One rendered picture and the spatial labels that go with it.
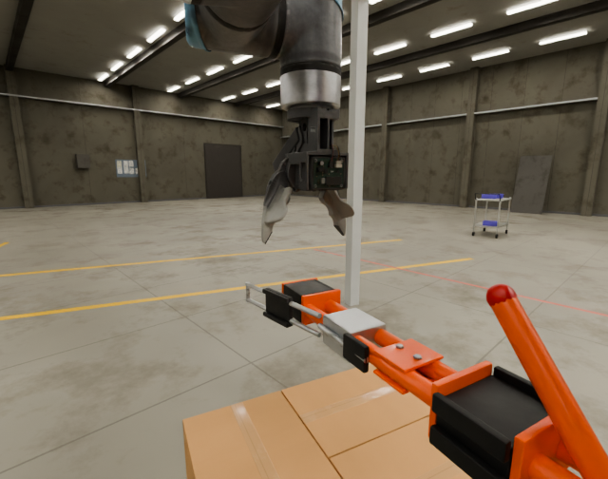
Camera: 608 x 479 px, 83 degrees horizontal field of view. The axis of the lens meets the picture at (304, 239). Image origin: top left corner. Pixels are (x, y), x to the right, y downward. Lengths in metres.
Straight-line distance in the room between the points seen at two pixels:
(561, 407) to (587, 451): 0.03
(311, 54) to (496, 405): 0.45
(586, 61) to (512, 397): 16.05
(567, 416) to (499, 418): 0.05
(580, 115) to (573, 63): 1.84
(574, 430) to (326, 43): 0.48
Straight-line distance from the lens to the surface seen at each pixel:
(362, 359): 0.44
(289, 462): 1.30
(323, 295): 0.58
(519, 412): 0.38
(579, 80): 16.23
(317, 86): 0.51
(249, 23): 0.45
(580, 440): 0.34
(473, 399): 0.38
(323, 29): 0.54
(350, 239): 3.74
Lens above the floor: 1.45
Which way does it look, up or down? 11 degrees down
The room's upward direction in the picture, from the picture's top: straight up
